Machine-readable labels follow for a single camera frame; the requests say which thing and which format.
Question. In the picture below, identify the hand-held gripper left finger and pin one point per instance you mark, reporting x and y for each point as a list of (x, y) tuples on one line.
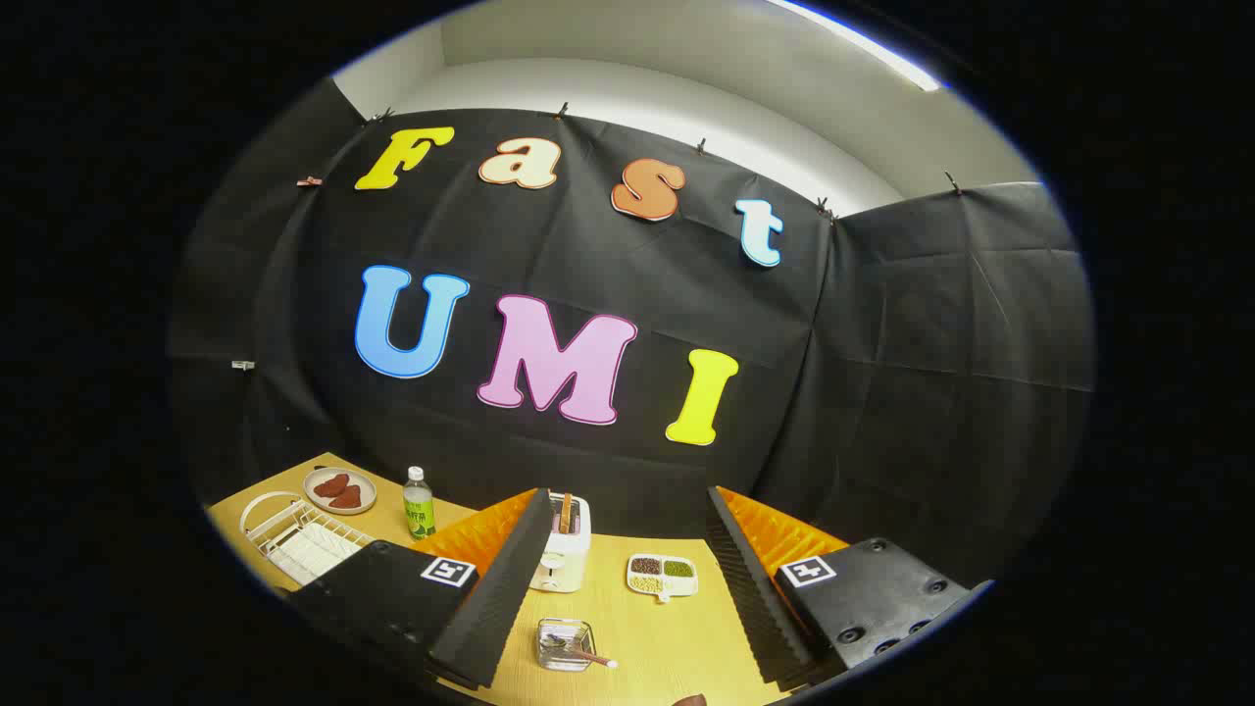
[(500, 598)]

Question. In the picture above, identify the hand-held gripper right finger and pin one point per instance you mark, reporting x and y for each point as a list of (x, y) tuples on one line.
[(750, 598)]

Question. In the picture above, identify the small beige plate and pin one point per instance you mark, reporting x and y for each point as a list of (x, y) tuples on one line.
[(365, 482)]

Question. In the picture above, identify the white divided snack tray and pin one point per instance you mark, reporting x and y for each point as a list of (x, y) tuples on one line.
[(681, 588)]

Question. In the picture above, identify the pile of green beans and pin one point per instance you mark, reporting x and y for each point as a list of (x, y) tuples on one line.
[(678, 568)]

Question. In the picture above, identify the white toaster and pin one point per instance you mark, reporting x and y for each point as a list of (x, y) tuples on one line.
[(569, 554)]

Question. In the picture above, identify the pile of yellow soybeans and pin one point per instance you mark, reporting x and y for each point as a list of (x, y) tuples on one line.
[(647, 584)]

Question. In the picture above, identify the toasted bread slice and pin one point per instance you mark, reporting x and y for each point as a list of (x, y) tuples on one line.
[(566, 512)]

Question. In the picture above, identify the pile of red beans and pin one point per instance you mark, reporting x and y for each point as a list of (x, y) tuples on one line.
[(645, 566)]

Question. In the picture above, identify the green label drink bottle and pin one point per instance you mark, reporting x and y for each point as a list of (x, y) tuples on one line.
[(420, 515)]

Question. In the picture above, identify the brown meat slice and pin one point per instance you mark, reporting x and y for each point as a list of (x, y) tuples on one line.
[(331, 484), (345, 498)]

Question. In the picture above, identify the black backdrop cloth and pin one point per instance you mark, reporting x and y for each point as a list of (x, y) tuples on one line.
[(882, 392)]

